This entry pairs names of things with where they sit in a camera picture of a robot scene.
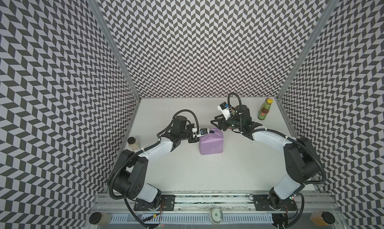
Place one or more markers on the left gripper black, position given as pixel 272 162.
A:
pixel 193 140

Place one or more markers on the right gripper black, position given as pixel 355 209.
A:
pixel 223 121

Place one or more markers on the pink wrapping paper sheet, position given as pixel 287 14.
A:
pixel 212 143

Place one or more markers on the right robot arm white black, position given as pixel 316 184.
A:
pixel 302 163

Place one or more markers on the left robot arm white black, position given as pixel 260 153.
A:
pixel 128 178

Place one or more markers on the green sauce bottle yellow cap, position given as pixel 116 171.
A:
pixel 265 108

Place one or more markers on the small jar black lid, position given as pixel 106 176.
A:
pixel 133 144

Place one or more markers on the round white button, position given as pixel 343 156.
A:
pixel 216 216

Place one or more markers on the left corner jar black lid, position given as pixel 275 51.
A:
pixel 100 219

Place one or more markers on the corner jar black lid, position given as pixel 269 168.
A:
pixel 100 219
pixel 322 218

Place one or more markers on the right corner jar black lid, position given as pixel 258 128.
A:
pixel 322 218

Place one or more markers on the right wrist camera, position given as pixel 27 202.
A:
pixel 226 110

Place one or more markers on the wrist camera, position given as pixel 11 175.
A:
pixel 226 110
pixel 200 132

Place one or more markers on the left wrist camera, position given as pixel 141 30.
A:
pixel 200 132

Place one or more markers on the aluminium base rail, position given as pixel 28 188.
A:
pixel 229 202

